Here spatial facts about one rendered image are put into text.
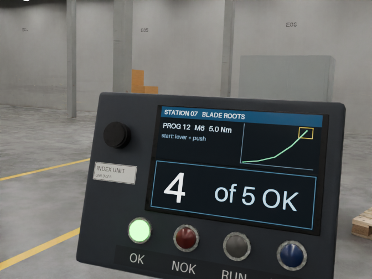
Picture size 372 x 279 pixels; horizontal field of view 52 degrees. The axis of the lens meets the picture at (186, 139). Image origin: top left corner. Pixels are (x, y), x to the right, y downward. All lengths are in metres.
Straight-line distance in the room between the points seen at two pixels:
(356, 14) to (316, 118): 12.85
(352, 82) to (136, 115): 12.65
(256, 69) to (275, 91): 0.62
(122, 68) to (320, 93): 3.85
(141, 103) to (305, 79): 7.61
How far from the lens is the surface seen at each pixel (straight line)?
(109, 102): 0.43
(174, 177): 0.39
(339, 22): 13.22
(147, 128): 0.41
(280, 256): 0.37
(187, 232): 0.38
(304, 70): 8.00
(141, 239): 0.40
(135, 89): 8.69
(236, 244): 0.37
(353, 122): 13.03
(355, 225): 3.81
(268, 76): 8.15
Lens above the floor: 1.26
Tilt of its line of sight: 8 degrees down
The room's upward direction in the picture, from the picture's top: 2 degrees clockwise
